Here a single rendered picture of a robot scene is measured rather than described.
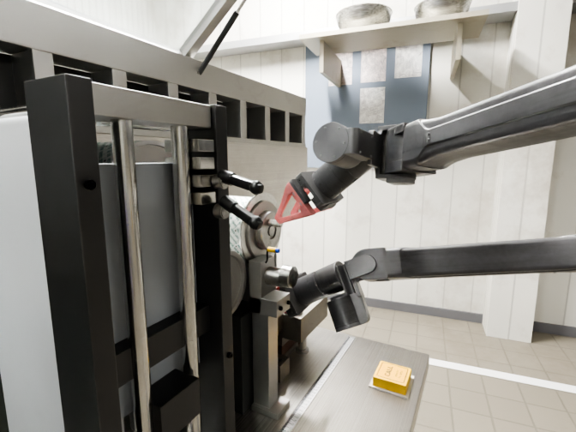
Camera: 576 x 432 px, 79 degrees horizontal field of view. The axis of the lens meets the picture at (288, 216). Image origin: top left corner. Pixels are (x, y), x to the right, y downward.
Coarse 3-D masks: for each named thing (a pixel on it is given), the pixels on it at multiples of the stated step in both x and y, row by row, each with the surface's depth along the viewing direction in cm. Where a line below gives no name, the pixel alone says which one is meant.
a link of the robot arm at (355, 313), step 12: (348, 264) 65; (360, 264) 64; (372, 264) 63; (360, 276) 64; (360, 288) 67; (336, 300) 65; (348, 300) 65; (360, 300) 64; (336, 312) 64; (348, 312) 64; (360, 312) 64; (336, 324) 64; (348, 324) 63; (360, 324) 63
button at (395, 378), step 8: (384, 368) 78; (392, 368) 78; (400, 368) 78; (408, 368) 78; (376, 376) 75; (384, 376) 75; (392, 376) 75; (400, 376) 75; (408, 376) 75; (376, 384) 75; (384, 384) 74; (392, 384) 73; (400, 384) 72; (408, 384) 74; (400, 392) 72
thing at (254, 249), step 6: (258, 204) 65; (264, 204) 67; (270, 204) 69; (252, 210) 64; (258, 210) 65; (264, 210) 67; (270, 210) 69; (276, 210) 71; (246, 234) 63; (252, 234) 64; (252, 240) 64; (252, 246) 64; (252, 252) 64; (258, 252) 66; (264, 252) 68; (270, 252) 70
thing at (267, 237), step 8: (264, 216) 65; (272, 216) 67; (264, 224) 64; (256, 232) 64; (264, 232) 65; (272, 232) 67; (280, 232) 70; (256, 240) 65; (264, 240) 65; (272, 240) 67; (264, 248) 66
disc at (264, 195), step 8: (264, 192) 67; (256, 200) 65; (264, 200) 67; (272, 200) 70; (248, 208) 63; (240, 224) 62; (240, 232) 62; (240, 240) 62; (248, 248) 64; (248, 256) 64
